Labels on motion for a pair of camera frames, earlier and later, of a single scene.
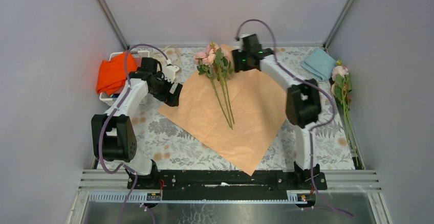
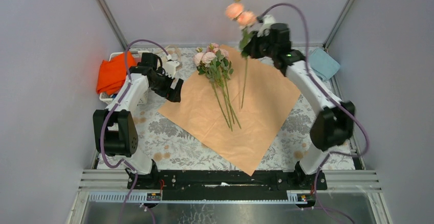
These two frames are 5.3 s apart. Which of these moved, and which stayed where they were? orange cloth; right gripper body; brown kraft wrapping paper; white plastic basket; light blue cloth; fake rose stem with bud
Moved: fake rose stem with bud; right gripper body
Stayed: white plastic basket; orange cloth; brown kraft wrapping paper; light blue cloth
